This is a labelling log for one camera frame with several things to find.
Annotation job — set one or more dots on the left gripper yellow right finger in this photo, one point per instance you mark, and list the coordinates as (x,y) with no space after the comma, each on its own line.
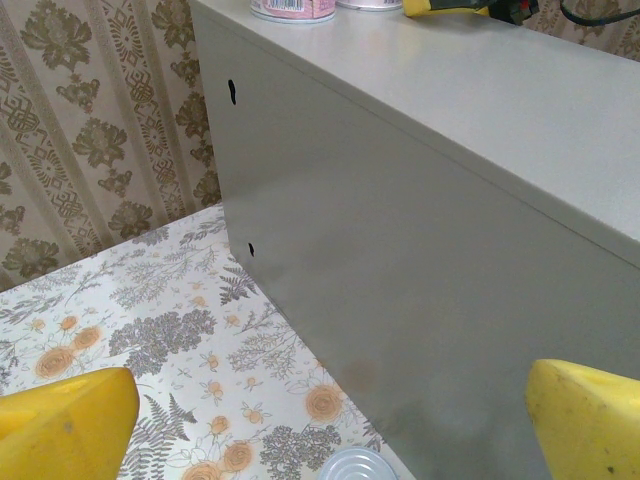
(590,430)

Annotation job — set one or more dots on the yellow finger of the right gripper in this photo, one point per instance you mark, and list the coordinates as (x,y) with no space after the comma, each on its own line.
(417,7)

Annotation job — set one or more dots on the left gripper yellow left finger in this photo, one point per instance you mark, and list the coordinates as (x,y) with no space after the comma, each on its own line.
(60,435)

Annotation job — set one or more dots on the pink label tin can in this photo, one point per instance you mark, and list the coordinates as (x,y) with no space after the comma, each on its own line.
(370,5)

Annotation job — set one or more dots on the pink carrot-print tin can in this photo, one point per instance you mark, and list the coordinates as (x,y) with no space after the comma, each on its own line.
(292,10)

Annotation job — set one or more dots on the silver-lid tin can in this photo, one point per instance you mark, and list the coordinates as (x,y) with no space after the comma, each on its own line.
(357,467)

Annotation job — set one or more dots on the grey counter box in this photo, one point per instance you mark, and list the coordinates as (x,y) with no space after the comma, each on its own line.
(425,225)

